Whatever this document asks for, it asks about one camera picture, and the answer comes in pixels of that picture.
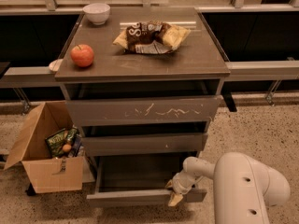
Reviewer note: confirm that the small orange fruit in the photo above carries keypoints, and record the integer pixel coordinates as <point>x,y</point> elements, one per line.
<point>66,148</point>

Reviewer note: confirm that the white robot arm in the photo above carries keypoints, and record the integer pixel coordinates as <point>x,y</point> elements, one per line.
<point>243,188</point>

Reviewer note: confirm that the grey top drawer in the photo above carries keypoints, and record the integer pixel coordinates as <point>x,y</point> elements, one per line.
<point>110,112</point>

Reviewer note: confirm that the green snack bag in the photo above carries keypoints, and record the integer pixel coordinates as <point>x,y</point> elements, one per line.
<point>56,141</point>

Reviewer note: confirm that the grey drawer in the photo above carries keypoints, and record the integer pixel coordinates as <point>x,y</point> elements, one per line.
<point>110,112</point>
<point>140,179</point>
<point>144,144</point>

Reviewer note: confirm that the grey middle drawer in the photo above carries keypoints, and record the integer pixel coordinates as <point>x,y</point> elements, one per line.
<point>144,144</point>

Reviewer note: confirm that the white round disc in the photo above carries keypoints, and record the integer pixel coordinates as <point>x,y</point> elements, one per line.
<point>55,65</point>

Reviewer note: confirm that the white bowl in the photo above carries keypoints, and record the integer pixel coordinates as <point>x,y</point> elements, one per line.
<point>97,13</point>

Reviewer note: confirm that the grey bottom drawer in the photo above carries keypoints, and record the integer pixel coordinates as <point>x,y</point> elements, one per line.
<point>140,179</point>

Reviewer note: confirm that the cardboard box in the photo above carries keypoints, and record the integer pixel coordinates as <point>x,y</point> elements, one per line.
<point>45,173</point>

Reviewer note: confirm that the red apple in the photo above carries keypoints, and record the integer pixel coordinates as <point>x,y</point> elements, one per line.
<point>82,55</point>

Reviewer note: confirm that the blue snack package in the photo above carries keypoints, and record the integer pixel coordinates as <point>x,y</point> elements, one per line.
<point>76,147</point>

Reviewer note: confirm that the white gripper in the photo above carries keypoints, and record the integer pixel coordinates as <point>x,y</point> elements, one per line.
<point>179,184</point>

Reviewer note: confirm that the grey drawer cabinet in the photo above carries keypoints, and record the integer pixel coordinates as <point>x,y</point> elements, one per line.
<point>196,69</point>

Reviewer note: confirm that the brown chip bag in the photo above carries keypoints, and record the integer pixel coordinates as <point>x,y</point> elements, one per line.
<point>152,37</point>

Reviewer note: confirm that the grey metal bench rail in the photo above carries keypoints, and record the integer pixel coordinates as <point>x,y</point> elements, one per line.
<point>33,77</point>

